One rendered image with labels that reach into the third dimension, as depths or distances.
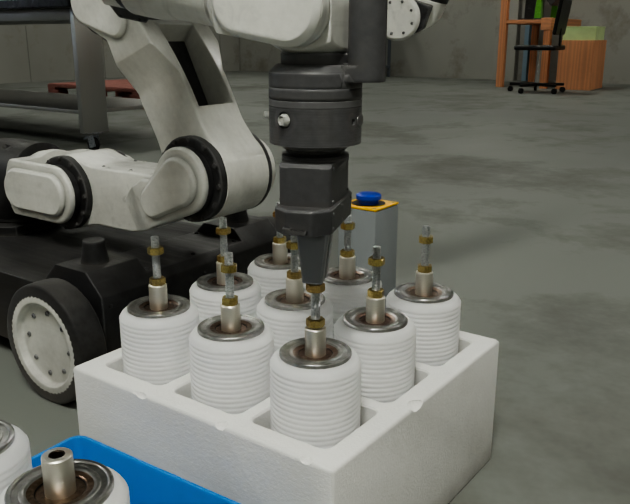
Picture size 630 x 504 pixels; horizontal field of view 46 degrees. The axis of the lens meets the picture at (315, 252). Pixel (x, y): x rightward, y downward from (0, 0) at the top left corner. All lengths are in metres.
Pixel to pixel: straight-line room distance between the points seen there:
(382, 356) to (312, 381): 0.12
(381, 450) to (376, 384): 0.09
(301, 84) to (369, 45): 0.07
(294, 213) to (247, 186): 0.57
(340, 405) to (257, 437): 0.09
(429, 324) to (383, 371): 0.12
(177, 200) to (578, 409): 0.72
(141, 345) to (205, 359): 0.11
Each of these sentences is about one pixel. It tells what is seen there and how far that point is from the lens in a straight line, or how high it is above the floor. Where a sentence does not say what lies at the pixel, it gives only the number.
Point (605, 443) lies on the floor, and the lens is 1.20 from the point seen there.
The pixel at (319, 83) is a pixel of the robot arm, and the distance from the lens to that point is 0.68.
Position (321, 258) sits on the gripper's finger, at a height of 0.36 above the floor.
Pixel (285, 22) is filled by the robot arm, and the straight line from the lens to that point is 0.67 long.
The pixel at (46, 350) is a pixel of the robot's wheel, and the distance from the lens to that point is 1.29.
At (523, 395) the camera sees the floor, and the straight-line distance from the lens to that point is 1.30.
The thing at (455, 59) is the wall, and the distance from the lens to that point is 11.04.
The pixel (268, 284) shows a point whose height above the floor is 0.23.
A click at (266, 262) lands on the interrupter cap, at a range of 1.09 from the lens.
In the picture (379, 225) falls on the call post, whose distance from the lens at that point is 1.16.
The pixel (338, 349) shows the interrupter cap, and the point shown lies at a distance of 0.79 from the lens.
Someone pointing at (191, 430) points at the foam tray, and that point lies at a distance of 0.84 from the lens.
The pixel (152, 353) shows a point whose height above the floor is 0.21.
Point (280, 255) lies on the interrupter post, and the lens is 1.08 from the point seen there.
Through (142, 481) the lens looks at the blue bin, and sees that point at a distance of 0.88.
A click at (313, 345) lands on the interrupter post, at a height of 0.26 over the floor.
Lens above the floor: 0.57
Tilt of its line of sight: 16 degrees down
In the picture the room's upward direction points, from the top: straight up
